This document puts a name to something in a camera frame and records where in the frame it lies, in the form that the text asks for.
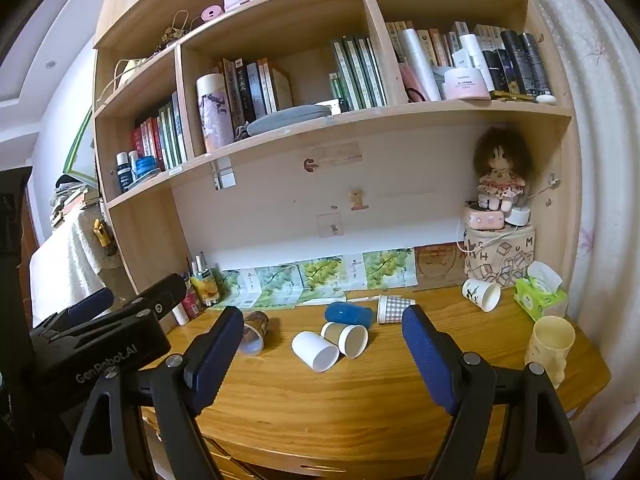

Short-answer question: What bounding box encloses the brown sleeve paper cup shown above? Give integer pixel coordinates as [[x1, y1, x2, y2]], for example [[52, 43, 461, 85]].
[[320, 322, 369, 359]]

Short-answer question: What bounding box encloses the white cup with plant print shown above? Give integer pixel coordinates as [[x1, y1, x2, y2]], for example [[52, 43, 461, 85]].
[[462, 278, 501, 312]]

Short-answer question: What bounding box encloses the brown clear plastic cup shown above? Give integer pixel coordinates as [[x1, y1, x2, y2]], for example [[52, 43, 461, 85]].
[[239, 311, 269, 356]]

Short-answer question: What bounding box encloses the checkered paper cup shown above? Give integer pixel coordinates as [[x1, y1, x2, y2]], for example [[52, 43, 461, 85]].
[[376, 295, 416, 324]]

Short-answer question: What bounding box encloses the plain white cup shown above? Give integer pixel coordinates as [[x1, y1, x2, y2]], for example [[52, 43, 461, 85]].
[[292, 332, 340, 373]]

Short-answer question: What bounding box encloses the blue plastic cup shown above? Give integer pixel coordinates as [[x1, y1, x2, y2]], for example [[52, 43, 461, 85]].
[[324, 301, 374, 328]]

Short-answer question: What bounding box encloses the cream yellow mug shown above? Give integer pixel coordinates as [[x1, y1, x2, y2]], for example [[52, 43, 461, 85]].
[[524, 315, 576, 389]]

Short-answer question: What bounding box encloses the green tissue pack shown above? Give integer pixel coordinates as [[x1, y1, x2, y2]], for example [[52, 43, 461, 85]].
[[514, 261, 568, 322]]

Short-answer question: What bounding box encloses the patterned storage box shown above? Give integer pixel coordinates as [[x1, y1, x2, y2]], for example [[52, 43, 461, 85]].
[[463, 226, 536, 287]]

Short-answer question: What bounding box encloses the pink floral thermos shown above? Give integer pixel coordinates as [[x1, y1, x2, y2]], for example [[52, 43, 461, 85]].
[[196, 73, 234, 153]]

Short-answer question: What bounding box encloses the pink small box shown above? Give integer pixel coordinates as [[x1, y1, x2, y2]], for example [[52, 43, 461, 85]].
[[462, 204, 504, 231]]

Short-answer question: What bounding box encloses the grey flat pouch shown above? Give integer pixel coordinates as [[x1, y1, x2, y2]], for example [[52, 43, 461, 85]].
[[245, 104, 332, 136]]

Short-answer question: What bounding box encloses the wooden bookshelf desk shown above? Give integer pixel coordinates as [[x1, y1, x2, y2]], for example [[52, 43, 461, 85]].
[[93, 0, 582, 479]]

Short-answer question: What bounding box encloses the brown haired rag doll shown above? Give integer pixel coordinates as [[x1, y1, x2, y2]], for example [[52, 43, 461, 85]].
[[473, 127, 533, 214]]

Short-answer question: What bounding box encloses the pink cream jar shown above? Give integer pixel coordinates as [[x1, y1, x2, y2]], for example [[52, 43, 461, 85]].
[[442, 67, 490, 101]]

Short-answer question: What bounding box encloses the white curtain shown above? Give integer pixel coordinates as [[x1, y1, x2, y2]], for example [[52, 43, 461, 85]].
[[536, 0, 639, 479]]

